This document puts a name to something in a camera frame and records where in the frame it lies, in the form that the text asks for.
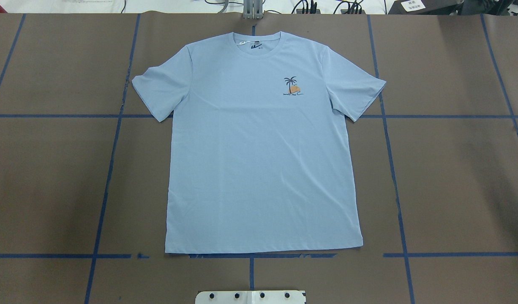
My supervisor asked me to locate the grey aluminium clamp bracket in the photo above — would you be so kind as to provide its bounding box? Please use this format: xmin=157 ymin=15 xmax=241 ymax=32
xmin=242 ymin=0 xmax=264 ymax=19

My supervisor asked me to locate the black cable bundle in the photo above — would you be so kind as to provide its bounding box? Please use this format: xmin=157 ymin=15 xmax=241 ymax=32
xmin=291 ymin=0 xmax=364 ymax=15

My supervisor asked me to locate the dark box with label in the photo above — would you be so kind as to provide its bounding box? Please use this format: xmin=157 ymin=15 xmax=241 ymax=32
xmin=388 ymin=0 xmax=485 ymax=15

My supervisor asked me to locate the light blue t-shirt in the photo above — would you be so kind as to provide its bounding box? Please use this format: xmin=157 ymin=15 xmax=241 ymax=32
xmin=132 ymin=32 xmax=386 ymax=254

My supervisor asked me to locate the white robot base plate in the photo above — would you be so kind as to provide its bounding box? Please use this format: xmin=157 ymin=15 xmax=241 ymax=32
xmin=195 ymin=290 xmax=307 ymax=304

